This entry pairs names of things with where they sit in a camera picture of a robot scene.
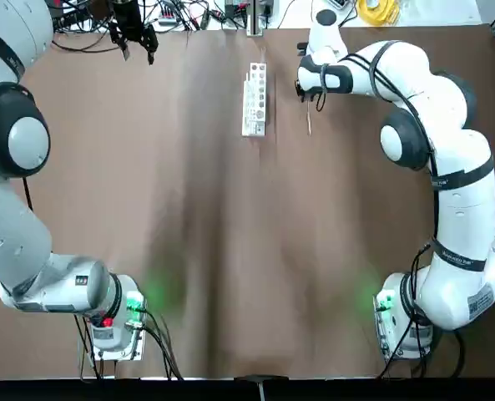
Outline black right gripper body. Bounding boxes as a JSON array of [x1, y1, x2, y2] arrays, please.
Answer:
[[295, 82, 317, 104]]

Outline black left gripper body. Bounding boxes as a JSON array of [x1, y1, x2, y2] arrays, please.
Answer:
[[112, 0, 144, 42]]

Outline white test tube rack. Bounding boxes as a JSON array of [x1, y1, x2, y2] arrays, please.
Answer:
[[241, 61, 269, 138]]

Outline silver metal frame post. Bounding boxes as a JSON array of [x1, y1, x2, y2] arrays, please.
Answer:
[[246, 0, 266, 38]]

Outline black left arm base cables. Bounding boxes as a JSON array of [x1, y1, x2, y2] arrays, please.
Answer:
[[73, 311, 184, 381]]

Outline black right arm base cable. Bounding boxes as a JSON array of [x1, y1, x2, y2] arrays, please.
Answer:
[[409, 325, 468, 379]]

